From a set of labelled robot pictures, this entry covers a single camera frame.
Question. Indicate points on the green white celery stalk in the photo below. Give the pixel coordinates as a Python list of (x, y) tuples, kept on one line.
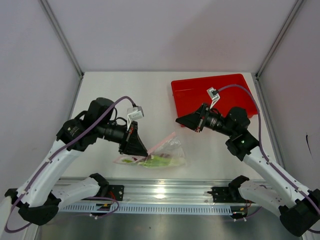
[(175, 161)]

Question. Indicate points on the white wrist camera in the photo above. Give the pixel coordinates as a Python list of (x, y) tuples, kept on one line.
[(214, 96), (133, 114)]

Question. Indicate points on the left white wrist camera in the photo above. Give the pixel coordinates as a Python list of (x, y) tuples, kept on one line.
[(133, 114)]

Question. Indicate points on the red plastic tray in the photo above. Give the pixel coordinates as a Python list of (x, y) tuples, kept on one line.
[(221, 92)]

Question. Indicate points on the left aluminium frame post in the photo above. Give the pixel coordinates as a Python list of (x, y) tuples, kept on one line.
[(52, 19)]

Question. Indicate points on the clear pink-dotted zip bag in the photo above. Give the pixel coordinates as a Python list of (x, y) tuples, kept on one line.
[(169, 145)]

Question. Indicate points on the aluminium frame post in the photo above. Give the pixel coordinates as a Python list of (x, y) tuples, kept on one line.
[(52, 19), (285, 27)]

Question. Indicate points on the red toy lobster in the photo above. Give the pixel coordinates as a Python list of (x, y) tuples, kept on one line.
[(148, 159)]

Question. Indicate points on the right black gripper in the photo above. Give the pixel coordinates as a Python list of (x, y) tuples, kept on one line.
[(194, 121)]

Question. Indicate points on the white slotted cable duct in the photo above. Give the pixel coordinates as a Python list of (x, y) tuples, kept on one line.
[(167, 209)]

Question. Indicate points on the right aluminium frame post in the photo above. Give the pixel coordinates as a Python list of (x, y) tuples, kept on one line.
[(285, 27)]

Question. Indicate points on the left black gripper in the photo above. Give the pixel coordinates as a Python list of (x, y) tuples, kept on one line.
[(136, 147)]

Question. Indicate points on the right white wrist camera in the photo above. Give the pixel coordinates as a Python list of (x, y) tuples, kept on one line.
[(214, 96)]

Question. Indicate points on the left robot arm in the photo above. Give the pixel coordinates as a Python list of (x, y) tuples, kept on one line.
[(38, 200)]

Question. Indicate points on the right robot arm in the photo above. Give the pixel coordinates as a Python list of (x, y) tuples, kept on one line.
[(296, 206)]

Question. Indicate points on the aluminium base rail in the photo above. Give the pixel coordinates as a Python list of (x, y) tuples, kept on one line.
[(165, 191)]

